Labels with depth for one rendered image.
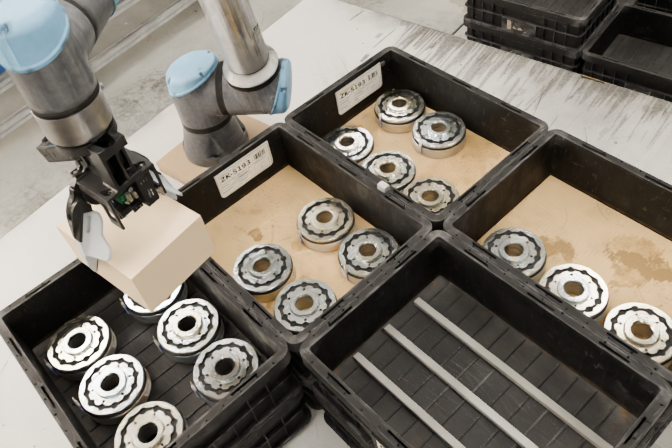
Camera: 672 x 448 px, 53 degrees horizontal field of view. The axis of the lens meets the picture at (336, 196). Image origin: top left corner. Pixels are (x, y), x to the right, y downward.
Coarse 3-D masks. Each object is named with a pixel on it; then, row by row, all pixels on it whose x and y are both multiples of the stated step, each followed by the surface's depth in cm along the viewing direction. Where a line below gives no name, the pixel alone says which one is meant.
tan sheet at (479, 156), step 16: (368, 112) 143; (368, 128) 139; (384, 144) 136; (400, 144) 135; (480, 144) 132; (416, 160) 131; (432, 160) 131; (448, 160) 130; (464, 160) 130; (480, 160) 129; (496, 160) 128; (416, 176) 128; (432, 176) 128; (448, 176) 127; (464, 176) 127; (480, 176) 126
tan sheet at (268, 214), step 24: (288, 168) 135; (264, 192) 131; (288, 192) 130; (312, 192) 129; (240, 216) 128; (264, 216) 127; (288, 216) 126; (216, 240) 125; (240, 240) 124; (264, 240) 123; (288, 240) 122; (312, 264) 118; (336, 264) 117; (336, 288) 114
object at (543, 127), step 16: (384, 48) 140; (368, 64) 137; (416, 64) 136; (448, 80) 131; (320, 96) 133; (480, 96) 127; (512, 112) 122; (304, 128) 127; (544, 128) 118; (320, 144) 123; (528, 144) 116; (352, 160) 119; (512, 160) 114; (368, 176) 116; (400, 192) 113; (464, 192) 111; (416, 208) 110; (448, 208) 109; (432, 224) 109
